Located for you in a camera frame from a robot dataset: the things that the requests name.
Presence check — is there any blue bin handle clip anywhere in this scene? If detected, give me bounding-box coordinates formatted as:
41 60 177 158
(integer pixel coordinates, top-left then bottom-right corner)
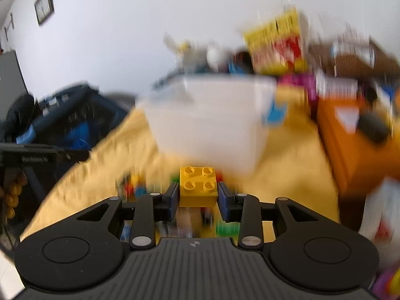
262 100 288 127

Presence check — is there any pile of yellow fruits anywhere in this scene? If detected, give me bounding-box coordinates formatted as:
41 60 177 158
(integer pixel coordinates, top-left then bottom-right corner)
0 172 24 219

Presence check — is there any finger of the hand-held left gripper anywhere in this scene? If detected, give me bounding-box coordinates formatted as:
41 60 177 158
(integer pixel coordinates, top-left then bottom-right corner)
62 149 90 162

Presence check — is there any framed wall picture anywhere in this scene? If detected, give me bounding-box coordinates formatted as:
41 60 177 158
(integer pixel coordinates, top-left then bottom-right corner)
34 0 55 26

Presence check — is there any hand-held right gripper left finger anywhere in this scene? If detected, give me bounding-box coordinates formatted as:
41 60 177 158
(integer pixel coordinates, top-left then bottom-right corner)
75 182 179 251

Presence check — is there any yellow blanket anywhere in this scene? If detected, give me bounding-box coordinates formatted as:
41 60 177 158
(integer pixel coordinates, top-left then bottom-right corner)
20 86 341 244

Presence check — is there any black round object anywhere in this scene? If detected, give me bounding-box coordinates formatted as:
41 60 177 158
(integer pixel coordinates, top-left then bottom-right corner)
358 112 390 143

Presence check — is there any yellow red snack bag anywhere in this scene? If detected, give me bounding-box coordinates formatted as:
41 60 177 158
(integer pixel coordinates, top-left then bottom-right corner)
244 6 308 76

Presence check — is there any white plastic storage bin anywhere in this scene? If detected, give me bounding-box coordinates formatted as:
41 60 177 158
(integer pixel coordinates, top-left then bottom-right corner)
137 74 279 176

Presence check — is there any brown snack bag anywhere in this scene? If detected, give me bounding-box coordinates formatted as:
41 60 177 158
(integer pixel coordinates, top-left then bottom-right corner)
312 36 394 79

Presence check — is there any white box with red print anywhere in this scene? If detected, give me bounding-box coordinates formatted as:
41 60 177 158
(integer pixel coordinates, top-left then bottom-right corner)
359 178 400 247

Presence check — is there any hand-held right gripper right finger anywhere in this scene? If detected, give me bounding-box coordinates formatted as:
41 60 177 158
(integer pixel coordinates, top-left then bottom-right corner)
218 181 340 251

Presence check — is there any orange wooden cabinet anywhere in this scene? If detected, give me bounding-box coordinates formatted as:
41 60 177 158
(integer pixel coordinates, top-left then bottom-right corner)
317 95 400 194

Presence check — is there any yellow toy brick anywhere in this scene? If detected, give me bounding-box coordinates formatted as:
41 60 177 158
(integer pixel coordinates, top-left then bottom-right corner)
179 166 219 208

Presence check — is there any magenta plastic bag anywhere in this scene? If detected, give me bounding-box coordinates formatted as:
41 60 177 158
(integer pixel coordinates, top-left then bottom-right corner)
278 73 316 101

